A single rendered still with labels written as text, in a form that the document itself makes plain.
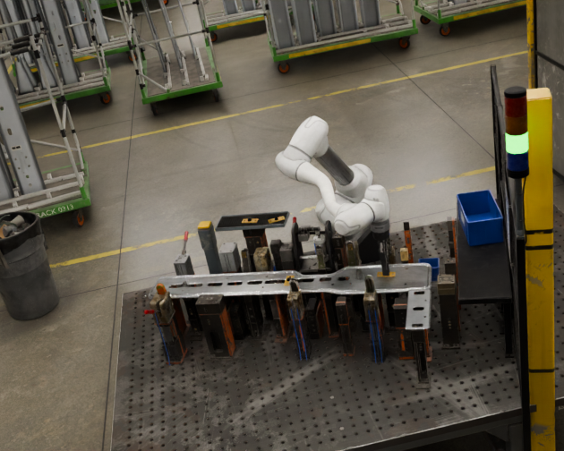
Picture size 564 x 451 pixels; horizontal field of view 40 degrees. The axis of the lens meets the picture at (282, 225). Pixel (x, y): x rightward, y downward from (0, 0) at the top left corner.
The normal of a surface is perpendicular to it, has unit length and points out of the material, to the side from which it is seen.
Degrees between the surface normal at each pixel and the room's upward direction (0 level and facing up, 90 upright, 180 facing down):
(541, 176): 90
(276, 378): 0
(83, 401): 0
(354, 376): 0
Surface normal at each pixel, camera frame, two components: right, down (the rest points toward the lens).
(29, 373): -0.17, -0.87
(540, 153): -0.18, 0.49
